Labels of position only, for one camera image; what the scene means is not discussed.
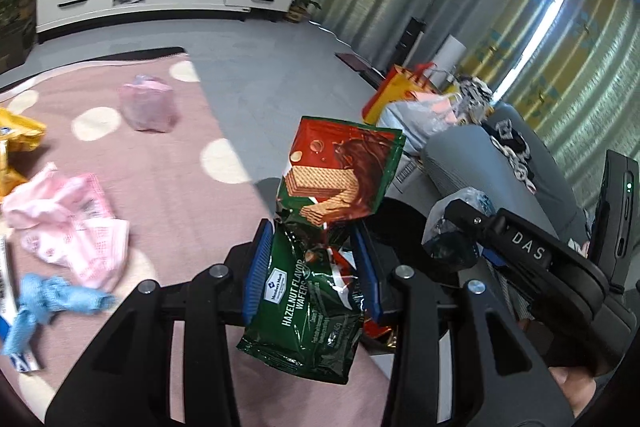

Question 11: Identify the yellow snack bag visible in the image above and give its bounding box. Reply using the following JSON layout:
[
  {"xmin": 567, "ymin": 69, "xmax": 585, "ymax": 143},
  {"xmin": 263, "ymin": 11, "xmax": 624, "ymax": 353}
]
[{"xmin": 0, "ymin": 107, "xmax": 47, "ymax": 198}]

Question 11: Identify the grey sofa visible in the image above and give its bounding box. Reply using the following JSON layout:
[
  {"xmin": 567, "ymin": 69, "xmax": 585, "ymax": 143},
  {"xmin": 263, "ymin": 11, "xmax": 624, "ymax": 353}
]
[{"xmin": 420, "ymin": 104, "xmax": 596, "ymax": 248}]

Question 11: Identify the black white clothing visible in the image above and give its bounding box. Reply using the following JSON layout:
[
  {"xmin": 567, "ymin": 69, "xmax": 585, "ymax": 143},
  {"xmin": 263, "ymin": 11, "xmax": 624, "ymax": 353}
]
[{"xmin": 487, "ymin": 117, "xmax": 538, "ymax": 192}]

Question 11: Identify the dark floor mat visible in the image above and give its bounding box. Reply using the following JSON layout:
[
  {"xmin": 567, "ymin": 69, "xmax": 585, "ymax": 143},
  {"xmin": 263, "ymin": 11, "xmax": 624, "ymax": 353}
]
[{"xmin": 335, "ymin": 52, "xmax": 386, "ymax": 88}]

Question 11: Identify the blue crinkled wrapper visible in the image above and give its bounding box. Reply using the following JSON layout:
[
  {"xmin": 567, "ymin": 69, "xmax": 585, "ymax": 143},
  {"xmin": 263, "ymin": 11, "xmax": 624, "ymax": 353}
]
[{"xmin": 1, "ymin": 273, "xmax": 118, "ymax": 356}]

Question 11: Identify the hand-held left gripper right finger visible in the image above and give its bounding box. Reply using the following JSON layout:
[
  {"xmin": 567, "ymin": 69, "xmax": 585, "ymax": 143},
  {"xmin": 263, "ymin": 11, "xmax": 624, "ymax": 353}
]
[{"xmin": 350, "ymin": 227, "xmax": 576, "ymax": 427}]

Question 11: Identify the green wafer bag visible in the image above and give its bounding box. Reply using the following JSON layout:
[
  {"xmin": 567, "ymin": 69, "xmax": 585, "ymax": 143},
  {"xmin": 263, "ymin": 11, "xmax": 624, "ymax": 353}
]
[{"xmin": 236, "ymin": 116, "xmax": 407, "ymax": 385}]

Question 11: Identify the clear blue plastic wrapper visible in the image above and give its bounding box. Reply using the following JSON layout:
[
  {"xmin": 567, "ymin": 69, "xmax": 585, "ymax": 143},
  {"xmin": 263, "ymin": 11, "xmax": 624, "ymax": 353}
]
[{"xmin": 422, "ymin": 187, "xmax": 496, "ymax": 273}]

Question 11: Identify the pink plastic bag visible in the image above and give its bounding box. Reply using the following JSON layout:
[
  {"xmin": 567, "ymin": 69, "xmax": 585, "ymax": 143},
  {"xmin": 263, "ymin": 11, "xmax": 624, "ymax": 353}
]
[{"xmin": 118, "ymin": 74, "xmax": 179, "ymax": 134}]

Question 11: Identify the potted plant dark planter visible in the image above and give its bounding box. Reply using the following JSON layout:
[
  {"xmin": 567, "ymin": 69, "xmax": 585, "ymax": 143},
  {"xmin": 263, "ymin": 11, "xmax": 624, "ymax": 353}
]
[{"xmin": 0, "ymin": 0, "xmax": 38, "ymax": 72}]

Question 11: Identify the white tv cabinet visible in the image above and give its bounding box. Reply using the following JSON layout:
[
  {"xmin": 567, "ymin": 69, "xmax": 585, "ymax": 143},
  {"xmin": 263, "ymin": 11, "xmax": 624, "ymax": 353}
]
[{"xmin": 35, "ymin": 0, "xmax": 296, "ymax": 32}]

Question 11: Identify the pink printed packet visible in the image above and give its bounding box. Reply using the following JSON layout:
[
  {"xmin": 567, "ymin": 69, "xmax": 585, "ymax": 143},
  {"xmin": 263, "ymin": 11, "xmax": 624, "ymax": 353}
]
[{"xmin": 2, "ymin": 162, "xmax": 130, "ymax": 293}]

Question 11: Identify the person's right hand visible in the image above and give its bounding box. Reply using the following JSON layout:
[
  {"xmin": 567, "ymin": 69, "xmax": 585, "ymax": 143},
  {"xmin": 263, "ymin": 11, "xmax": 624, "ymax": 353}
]
[{"xmin": 550, "ymin": 366, "xmax": 598, "ymax": 418}]

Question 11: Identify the small potted plant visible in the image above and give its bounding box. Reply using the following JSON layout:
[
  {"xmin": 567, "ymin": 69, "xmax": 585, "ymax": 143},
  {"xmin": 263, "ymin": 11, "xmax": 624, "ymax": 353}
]
[{"xmin": 287, "ymin": 0, "xmax": 321, "ymax": 24}]

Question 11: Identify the white cylinder appliance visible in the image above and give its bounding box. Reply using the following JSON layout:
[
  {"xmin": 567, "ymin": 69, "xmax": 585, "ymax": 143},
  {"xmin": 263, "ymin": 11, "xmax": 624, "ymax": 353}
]
[{"xmin": 434, "ymin": 36, "xmax": 468, "ymax": 90}]

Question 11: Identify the red yellow shopping bag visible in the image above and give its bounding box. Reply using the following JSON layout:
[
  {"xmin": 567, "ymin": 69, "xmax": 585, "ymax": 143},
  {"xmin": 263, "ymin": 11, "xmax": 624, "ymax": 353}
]
[{"xmin": 363, "ymin": 63, "xmax": 451, "ymax": 125}]

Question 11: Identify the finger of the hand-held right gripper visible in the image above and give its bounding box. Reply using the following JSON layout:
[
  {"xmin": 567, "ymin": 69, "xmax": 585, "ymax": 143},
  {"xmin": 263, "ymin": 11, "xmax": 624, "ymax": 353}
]
[
  {"xmin": 444, "ymin": 199, "xmax": 501, "ymax": 238},
  {"xmin": 477, "ymin": 244, "xmax": 516, "ymax": 280}
]

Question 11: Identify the black trash bin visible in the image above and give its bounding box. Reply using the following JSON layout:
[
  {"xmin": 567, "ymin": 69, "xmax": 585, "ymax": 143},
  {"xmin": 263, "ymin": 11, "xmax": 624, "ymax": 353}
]
[{"xmin": 370, "ymin": 197, "xmax": 441, "ymax": 278}]

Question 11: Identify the white barcode cardboard box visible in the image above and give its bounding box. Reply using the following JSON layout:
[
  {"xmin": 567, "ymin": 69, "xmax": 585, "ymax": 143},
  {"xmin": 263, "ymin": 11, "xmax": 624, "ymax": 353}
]
[{"xmin": 392, "ymin": 154, "xmax": 426, "ymax": 188}]

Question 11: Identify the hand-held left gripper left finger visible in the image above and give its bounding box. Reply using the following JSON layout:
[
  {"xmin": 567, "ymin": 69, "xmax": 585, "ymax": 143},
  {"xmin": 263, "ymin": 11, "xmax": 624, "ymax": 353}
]
[{"xmin": 45, "ymin": 219, "xmax": 276, "ymax": 427}]

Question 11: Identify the black upright vacuum cleaner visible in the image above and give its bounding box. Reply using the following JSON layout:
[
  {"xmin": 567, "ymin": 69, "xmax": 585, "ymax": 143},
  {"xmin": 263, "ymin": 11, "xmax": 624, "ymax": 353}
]
[{"xmin": 397, "ymin": 0, "xmax": 453, "ymax": 60}]

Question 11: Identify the striped clothing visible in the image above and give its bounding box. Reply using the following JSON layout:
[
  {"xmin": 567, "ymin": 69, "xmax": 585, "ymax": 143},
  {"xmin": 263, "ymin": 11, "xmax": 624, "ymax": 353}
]
[{"xmin": 452, "ymin": 77, "xmax": 496, "ymax": 125}]

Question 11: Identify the white barcode tube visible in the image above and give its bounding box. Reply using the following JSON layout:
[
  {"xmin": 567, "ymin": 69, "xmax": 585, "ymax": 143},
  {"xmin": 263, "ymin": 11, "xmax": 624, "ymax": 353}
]
[{"xmin": 0, "ymin": 234, "xmax": 41, "ymax": 373}]

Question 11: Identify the large pale plastic bag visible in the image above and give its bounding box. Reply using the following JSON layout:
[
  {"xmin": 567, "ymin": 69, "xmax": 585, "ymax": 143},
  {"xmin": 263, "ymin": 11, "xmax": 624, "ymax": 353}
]
[{"xmin": 377, "ymin": 94, "xmax": 463, "ymax": 155}]

